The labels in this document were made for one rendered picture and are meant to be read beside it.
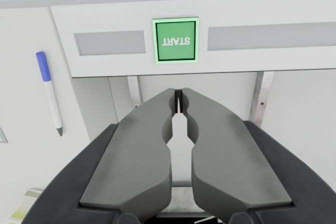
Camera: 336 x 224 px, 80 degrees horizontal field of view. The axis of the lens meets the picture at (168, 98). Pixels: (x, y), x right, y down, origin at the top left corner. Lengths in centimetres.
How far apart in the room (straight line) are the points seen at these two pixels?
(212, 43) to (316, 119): 39
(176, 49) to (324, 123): 45
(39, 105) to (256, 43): 32
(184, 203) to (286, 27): 51
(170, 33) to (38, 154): 32
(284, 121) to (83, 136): 45
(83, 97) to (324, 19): 34
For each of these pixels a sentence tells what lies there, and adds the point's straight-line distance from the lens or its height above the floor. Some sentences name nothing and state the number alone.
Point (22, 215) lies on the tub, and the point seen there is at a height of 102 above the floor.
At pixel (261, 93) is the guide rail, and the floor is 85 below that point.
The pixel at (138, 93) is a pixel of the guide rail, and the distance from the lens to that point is 43.
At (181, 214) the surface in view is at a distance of 73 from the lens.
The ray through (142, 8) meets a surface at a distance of 26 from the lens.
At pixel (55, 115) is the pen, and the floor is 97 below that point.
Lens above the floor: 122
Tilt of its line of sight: 59 degrees down
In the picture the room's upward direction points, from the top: 177 degrees counter-clockwise
